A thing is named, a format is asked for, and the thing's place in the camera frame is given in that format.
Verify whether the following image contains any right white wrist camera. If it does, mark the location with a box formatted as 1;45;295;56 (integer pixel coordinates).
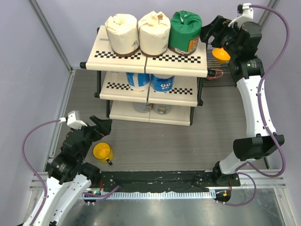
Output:
228;3;254;27

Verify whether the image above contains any blue roll front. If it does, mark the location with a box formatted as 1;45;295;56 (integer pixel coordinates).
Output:
151;74;174;92

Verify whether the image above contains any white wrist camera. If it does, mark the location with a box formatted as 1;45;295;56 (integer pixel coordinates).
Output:
59;110;87;130
228;3;254;27

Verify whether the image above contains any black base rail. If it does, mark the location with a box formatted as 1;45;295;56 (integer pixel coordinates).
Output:
95;170;240;193

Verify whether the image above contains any pink object in rack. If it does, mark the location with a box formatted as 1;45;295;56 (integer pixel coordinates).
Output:
206;69;224;80

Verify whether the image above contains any blue roll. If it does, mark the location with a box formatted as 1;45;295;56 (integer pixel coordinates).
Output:
126;73;150;91
151;74;174;92

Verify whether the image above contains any white slotted cable duct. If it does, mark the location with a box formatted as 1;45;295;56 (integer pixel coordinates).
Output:
81;190;216;200

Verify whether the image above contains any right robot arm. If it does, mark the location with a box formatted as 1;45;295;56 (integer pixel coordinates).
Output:
200;16;285;186

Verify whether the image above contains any yellow bowl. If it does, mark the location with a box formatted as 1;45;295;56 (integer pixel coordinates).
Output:
212;48;230;64

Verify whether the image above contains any cream three-tier checkered shelf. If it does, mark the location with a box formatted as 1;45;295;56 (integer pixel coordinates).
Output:
80;26;207;126

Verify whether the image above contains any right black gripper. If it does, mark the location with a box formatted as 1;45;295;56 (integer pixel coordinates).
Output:
197;16;242;58

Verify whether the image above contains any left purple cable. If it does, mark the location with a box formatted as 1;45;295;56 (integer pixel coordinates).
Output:
21;119;120;226

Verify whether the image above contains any cream roll with brown band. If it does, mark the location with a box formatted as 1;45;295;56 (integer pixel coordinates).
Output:
105;14;140;57

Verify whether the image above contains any purple cable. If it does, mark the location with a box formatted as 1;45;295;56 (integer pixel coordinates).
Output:
223;4;290;207
21;119;120;226

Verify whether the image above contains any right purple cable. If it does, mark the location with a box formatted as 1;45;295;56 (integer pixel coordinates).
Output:
223;4;290;207

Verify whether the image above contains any grey paper roll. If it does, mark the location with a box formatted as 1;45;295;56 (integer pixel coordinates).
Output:
152;104;172;115
133;102;152;113

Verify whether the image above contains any green paper roll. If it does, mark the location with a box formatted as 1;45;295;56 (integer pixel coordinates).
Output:
168;10;202;56

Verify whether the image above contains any black wire basket rack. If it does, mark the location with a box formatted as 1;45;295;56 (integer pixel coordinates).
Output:
197;39;235;88

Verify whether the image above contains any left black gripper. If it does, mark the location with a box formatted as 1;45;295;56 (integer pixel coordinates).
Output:
72;115;112;161

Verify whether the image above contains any cream paper roll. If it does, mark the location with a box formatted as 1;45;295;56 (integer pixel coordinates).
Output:
138;11;171;57

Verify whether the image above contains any yellow cup with handle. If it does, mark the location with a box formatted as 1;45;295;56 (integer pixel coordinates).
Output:
93;142;114;165

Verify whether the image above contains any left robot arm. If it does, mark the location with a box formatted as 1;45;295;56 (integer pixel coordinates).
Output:
21;111;112;226

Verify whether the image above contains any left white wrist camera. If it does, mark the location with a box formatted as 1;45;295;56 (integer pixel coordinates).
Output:
59;110;87;130

